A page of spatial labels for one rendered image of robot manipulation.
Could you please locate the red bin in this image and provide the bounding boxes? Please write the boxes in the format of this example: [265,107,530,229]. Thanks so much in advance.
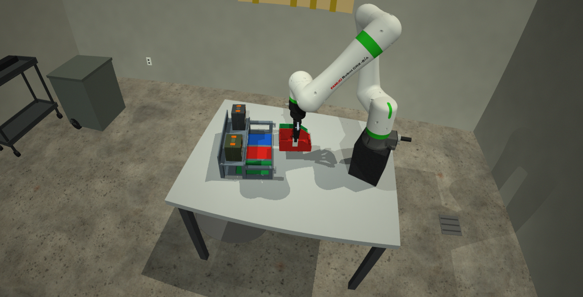
[279,128,311,152]

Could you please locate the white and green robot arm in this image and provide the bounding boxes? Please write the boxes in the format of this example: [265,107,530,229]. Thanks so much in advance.
[286,4,412,151]

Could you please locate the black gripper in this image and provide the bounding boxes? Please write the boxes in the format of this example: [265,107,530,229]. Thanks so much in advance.
[290,111,306,147]

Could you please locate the green bin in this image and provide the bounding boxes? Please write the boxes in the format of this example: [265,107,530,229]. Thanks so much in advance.
[279,123,308,133]

